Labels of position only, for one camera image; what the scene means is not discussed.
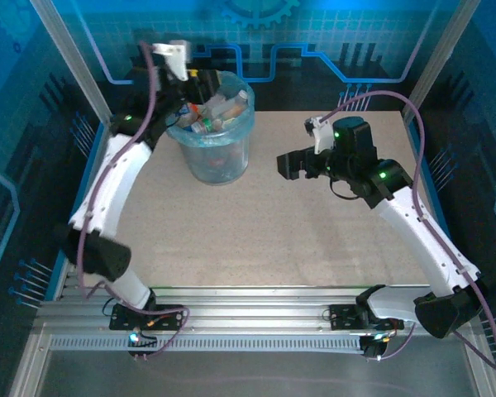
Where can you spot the small black controller board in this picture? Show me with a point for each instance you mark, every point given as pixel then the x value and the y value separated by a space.
pixel 144 342
pixel 372 348

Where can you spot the aluminium frame post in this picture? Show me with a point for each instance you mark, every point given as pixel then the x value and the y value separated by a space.
pixel 72 62
pixel 440 62

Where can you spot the aluminium right frame post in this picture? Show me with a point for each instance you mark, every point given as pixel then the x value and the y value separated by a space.
pixel 440 62

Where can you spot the small black right controller board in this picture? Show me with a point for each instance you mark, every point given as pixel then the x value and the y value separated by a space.
pixel 372 348

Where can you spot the small black left controller board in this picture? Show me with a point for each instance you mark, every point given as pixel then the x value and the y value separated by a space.
pixel 144 342

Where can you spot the clear plastic waste bin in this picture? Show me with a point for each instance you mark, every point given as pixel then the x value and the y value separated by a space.
pixel 219 165

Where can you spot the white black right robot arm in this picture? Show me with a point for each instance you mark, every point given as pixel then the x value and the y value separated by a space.
pixel 425 235

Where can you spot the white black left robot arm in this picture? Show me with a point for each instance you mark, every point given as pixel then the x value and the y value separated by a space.
pixel 115 178

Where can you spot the grey metal lower panel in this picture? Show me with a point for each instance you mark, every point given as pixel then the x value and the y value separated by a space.
pixel 252 376

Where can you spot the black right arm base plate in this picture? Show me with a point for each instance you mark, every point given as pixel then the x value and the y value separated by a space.
pixel 343 318

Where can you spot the blue plastic bin liner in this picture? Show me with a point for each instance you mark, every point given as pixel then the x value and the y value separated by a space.
pixel 231 80

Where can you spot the aluminium front frame rail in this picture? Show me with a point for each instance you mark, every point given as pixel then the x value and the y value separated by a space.
pixel 252 310

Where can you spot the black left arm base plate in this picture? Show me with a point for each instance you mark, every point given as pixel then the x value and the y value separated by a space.
pixel 120 317

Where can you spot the aluminium left frame post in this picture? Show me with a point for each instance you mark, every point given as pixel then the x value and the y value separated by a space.
pixel 72 62

